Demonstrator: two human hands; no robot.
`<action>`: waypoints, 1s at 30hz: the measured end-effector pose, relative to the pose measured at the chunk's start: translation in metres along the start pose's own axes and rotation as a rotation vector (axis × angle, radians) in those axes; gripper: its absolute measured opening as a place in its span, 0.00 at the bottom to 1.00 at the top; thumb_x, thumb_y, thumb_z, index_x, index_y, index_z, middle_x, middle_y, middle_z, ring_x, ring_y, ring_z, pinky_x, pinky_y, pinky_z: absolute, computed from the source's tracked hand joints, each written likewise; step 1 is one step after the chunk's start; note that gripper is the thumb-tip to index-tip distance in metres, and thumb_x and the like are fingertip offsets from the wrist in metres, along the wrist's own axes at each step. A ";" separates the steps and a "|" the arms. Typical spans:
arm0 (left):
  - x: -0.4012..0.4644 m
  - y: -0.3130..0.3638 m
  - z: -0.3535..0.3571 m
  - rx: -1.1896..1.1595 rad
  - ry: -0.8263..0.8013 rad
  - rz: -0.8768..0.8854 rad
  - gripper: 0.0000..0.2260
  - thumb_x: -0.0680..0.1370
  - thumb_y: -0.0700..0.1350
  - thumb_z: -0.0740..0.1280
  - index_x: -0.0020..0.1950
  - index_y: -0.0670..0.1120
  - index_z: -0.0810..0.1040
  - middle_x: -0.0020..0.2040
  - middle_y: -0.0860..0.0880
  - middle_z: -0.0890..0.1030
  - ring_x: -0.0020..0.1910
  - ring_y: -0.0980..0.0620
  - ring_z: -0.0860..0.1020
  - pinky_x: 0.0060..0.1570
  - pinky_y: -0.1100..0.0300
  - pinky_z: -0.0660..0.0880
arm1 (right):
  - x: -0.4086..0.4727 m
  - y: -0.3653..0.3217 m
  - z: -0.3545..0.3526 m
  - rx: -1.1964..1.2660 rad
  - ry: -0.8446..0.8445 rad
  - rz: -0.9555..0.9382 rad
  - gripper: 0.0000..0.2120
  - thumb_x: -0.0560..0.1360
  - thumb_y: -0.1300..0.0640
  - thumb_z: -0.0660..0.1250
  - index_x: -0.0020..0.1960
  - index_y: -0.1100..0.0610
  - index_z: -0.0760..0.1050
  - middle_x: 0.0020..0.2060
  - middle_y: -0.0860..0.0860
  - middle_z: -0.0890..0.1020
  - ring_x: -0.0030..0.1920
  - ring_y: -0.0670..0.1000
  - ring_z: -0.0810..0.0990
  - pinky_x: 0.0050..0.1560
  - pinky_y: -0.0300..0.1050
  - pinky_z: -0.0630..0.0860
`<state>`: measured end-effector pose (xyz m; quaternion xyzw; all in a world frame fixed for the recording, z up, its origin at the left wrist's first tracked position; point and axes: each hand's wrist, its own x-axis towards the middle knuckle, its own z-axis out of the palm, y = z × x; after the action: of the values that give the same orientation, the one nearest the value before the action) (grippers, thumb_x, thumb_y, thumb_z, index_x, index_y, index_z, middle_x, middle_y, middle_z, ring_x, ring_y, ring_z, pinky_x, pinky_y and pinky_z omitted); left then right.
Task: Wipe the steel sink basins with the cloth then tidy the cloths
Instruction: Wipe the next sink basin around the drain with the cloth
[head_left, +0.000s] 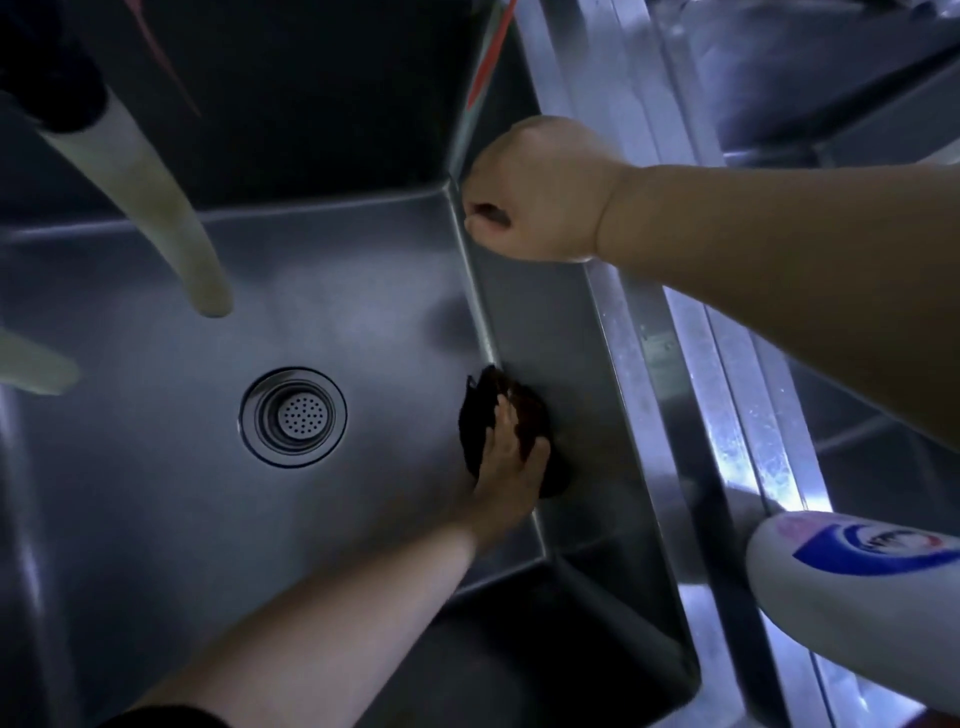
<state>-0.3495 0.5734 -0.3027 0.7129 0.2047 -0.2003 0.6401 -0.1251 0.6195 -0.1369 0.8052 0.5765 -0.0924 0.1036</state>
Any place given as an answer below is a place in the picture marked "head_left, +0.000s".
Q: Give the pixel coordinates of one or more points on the white plastic bottle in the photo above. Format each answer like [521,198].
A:
[840,615]

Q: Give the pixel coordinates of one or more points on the person's right forearm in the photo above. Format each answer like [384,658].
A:
[787,255]

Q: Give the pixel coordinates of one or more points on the person's left hand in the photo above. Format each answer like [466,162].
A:
[510,480]

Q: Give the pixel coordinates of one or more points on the round metal drain strainer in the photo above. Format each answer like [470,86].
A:
[294,416]

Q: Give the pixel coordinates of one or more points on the stainless steel sink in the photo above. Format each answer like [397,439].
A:
[847,442]
[187,540]

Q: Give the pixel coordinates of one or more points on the person's right hand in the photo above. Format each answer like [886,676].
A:
[547,187]

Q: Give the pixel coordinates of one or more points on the person's left forearm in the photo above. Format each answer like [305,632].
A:
[322,630]

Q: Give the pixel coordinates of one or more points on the dark cleaning cloth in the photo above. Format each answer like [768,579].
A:
[476,420]

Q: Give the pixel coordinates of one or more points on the black sleeve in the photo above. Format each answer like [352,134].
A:
[165,718]

